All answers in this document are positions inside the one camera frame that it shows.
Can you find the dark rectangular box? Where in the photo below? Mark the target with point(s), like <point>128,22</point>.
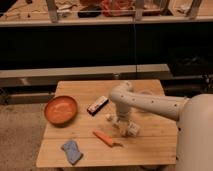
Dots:
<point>97,105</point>

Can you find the translucent beige gripper body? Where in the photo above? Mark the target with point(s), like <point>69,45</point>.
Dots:
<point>122,124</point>

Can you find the red object on shelf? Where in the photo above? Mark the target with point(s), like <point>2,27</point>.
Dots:
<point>116,8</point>

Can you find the orange bowl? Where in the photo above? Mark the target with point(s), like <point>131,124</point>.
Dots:
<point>60,110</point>

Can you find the black object on shelf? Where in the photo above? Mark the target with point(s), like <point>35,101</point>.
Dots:
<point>90,11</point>

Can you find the orange toy carrot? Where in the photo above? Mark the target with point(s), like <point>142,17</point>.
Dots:
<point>106,139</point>

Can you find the white labelled bottle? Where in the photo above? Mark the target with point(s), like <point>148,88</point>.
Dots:
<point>133,128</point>

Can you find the blue sponge cloth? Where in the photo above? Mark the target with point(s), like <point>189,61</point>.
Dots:
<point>72,151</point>

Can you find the white plastic cup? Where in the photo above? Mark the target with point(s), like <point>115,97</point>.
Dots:
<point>145,93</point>

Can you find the long grey bench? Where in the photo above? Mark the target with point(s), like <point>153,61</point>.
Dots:
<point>51,76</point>

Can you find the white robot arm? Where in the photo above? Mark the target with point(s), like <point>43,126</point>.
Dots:
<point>194,118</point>

